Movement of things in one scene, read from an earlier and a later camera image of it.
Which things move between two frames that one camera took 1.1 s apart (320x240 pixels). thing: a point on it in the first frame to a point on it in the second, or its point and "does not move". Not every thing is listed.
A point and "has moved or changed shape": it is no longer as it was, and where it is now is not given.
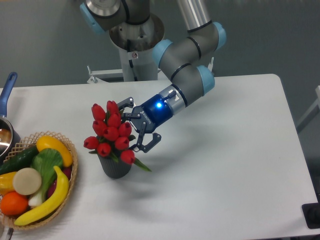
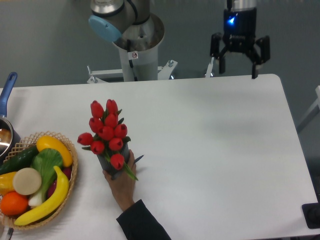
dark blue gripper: [152, 113] to [239, 35]
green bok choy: [45, 161] does not move
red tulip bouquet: [113, 136] has moved or changed shape
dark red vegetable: [67, 171] does not move
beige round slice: [27, 181] does not move
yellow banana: [55, 201] does not move
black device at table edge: [311, 214] does not move
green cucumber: [20, 160] does not move
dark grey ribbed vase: [113, 169] has moved or changed shape
